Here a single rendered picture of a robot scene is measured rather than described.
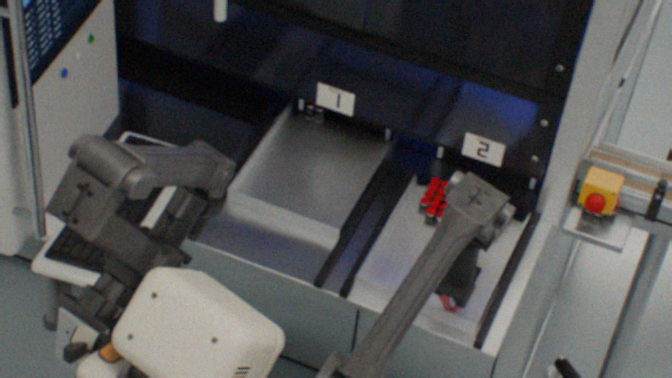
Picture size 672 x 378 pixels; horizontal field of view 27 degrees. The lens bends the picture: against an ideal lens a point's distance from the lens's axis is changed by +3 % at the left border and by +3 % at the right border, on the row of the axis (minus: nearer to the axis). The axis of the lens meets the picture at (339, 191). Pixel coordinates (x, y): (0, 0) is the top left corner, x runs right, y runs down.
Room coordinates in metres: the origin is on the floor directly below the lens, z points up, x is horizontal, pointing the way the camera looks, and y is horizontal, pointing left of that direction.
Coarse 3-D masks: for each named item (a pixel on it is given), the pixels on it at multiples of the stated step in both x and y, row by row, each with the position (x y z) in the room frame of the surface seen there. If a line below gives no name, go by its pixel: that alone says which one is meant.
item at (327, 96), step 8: (320, 88) 2.24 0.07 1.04; (328, 88) 2.24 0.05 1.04; (320, 96) 2.24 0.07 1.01; (328, 96) 2.23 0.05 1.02; (336, 96) 2.23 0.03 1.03; (344, 96) 2.22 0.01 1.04; (352, 96) 2.22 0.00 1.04; (320, 104) 2.24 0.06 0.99; (328, 104) 2.23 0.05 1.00; (336, 104) 2.23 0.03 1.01; (344, 104) 2.22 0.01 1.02; (352, 104) 2.22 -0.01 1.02; (344, 112) 2.22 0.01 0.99
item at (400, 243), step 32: (416, 192) 2.11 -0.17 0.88; (416, 224) 2.02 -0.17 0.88; (512, 224) 2.05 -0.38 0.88; (384, 256) 1.91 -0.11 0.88; (416, 256) 1.92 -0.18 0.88; (480, 256) 1.95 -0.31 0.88; (384, 288) 1.80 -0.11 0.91; (480, 288) 1.86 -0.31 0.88; (448, 320) 1.75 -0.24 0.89; (480, 320) 1.76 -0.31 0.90
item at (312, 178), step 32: (288, 128) 2.27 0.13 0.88; (320, 128) 2.28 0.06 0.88; (352, 128) 2.30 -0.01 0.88; (256, 160) 2.15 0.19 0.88; (288, 160) 2.17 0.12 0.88; (320, 160) 2.18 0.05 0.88; (352, 160) 2.19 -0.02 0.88; (384, 160) 2.19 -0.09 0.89; (256, 192) 2.06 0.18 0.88; (288, 192) 2.07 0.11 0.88; (320, 192) 2.08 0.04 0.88; (352, 192) 2.09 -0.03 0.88; (320, 224) 1.96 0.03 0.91
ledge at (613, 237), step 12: (576, 204) 2.14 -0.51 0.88; (576, 216) 2.10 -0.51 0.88; (624, 216) 2.12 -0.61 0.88; (564, 228) 2.06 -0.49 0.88; (576, 228) 2.07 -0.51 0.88; (588, 228) 2.07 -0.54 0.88; (600, 228) 2.07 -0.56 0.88; (612, 228) 2.08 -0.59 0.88; (624, 228) 2.08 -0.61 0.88; (588, 240) 2.05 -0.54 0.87; (600, 240) 2.04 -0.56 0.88; (612, 240) 2.04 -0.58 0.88; (624, 240) 2.05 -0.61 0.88
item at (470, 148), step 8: (472, 136) 2.13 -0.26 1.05; (464, 144) 2.14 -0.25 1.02; (472, 144) 2.13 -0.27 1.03; (480, 144) 2.13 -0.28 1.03; (496, 144) 2.12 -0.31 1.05; (464, 152) 2.14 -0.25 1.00; (472, 152) 2.13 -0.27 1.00; (480, 152) 2.13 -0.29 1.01; (488, 152) 2.12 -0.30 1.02; (496, 152) 2.12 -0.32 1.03; (488, 160) 2.12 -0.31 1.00; (496, 160) 2.11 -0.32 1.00
